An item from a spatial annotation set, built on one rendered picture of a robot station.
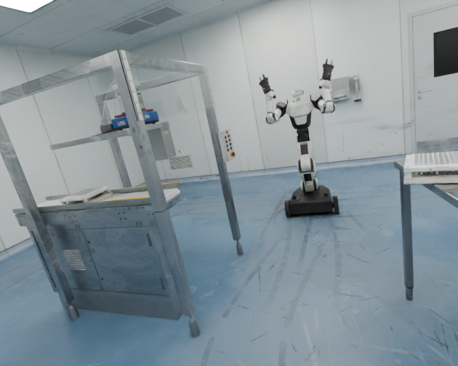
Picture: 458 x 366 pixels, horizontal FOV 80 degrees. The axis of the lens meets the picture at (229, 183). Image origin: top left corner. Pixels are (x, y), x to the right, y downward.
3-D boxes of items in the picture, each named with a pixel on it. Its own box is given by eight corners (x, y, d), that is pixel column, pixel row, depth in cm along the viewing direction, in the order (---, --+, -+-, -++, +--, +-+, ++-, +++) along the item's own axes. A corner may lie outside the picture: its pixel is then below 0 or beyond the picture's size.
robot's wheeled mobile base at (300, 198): (292, 197, 377) (288, 174, 369) (332, 194, 360) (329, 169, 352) (288, 216, 319) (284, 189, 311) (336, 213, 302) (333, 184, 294)
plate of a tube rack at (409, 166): (471, 154, 122) (472, 149, 121) (480, 170, 103) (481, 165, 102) (406, 158, 136) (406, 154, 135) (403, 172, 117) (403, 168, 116)
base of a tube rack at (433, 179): (471, 165, 123) (471, 160, 122) (480, 182, 104) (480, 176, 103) (406, 168, 137) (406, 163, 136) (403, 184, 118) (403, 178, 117)
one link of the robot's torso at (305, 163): (299, 173, 314) (296, 139, 333) (315, 172, 309) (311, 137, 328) (297, 168, 301) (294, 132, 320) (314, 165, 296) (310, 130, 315)
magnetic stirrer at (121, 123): (161, 122, 175) (158, 107, 173) (140, 126, 156) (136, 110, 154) (137, 127, 183) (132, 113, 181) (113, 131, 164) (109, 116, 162)
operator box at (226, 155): (235, 157, 251) (230, 128, 245) (229, 161, 236) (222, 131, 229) (229, 157, 253) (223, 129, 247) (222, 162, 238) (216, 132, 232)
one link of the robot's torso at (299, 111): (288, 128, 342) (284, 99, 333) (317, 123, 331) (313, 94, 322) (286, 131, 315) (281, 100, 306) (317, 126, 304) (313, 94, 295)
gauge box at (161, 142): (177, 155, 183) (169, 125, 178) (168, 159, 173) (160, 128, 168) (150, 159, 191) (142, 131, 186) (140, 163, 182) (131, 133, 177)
